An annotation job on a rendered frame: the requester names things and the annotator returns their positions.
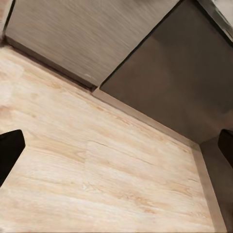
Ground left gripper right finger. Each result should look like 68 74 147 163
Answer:
217 129 233 168

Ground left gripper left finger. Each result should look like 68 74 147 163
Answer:
0 129 25 187

